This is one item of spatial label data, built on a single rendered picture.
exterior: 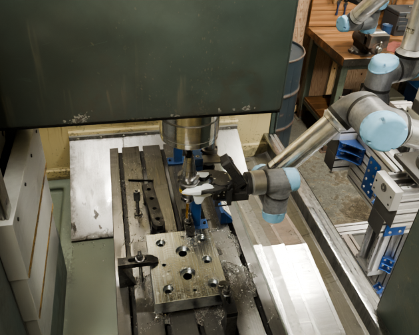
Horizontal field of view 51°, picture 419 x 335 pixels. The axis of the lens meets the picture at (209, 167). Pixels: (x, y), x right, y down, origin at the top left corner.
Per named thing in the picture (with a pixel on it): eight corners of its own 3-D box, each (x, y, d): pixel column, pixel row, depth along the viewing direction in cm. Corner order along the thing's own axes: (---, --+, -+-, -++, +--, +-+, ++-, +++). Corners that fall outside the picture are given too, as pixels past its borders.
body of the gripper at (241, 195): (212, 207, 130) (251, 203, 132) (213, 185, 125) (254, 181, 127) (207, 191, 136) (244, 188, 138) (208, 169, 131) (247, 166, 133)
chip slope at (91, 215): (233, 163, 254) (237, 124, 239) (272, 250, 199) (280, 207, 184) (75, 177, 237) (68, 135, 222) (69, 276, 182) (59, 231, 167)
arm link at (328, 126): (354, 72, 138) (241, 170, 153) (370, 87, 129) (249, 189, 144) (372, 94, 144) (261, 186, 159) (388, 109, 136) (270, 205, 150)
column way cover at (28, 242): (63, 238, 161) (36, 116, 131) (53, 357, 124) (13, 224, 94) (49, 240, 160) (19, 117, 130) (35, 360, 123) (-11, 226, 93)
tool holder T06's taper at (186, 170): (178, 172, 127) (179, 153, 123) (192, 169, 128) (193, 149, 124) (184, 181, 123) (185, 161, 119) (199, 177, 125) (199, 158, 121)
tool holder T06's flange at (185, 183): (174, 177, 128) (174, 171, 127) (193, 173, 131) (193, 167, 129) (183, 190, 124) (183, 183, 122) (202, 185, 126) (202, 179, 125)
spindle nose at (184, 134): (150, 126, 121) (149, 86, 114) (203, 115, 127) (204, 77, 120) (172, 157, 109) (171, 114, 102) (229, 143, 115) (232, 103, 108)
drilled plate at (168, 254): (209, 237, 159) (210, 227, 157) (229, 303, 137) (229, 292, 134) (146, 245, 155) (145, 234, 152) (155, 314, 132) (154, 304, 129)
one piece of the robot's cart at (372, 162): (362, 187, 203) (372, 155, 193) (371, 199, 196) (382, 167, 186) (359, 187, 203) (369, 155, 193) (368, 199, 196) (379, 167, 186)
